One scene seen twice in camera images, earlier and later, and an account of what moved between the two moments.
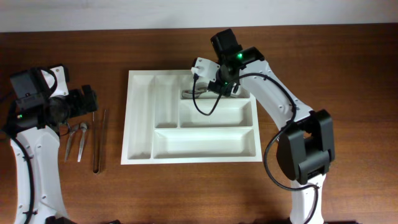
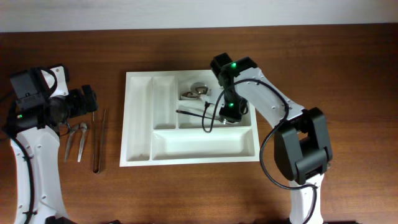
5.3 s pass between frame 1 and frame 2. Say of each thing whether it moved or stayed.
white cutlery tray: stayed
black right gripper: moved
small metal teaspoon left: stayed
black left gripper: stayed
